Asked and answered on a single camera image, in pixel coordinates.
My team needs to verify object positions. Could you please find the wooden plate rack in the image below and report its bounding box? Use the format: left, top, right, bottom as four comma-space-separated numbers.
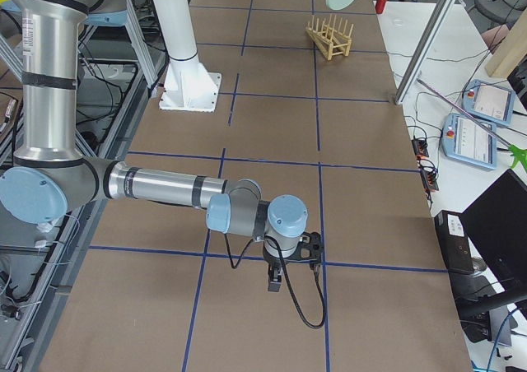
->
305, 14, 354, 61

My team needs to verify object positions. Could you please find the black box with label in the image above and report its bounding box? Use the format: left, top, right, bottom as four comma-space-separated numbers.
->
434, 210, 473, 275

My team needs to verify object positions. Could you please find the black usb hub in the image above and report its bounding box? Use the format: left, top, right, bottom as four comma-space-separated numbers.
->
411, 137, 429, 159

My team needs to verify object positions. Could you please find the black monitor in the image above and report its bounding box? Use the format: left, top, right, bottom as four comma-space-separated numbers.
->
460, 170, 526, 289

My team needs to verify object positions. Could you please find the near teach pendant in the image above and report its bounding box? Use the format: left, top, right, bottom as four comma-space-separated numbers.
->
441, 113, 497, 170

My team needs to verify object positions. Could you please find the teach pendant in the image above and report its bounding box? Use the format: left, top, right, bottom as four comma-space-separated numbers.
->
441, 113, 497, 170
462, 79, 515, 127

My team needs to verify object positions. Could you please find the grabber stick tool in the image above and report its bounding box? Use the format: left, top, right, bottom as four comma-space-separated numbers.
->
417, 78, 527, 170

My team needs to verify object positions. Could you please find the far teach pendant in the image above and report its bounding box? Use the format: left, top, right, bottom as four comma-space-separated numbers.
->
462, 79, 515, 127

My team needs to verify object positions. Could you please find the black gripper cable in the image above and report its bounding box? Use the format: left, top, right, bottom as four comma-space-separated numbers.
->
224, 230, 329, 330

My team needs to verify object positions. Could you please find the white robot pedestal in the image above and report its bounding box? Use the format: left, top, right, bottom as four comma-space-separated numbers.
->
153, 0, 222, 113

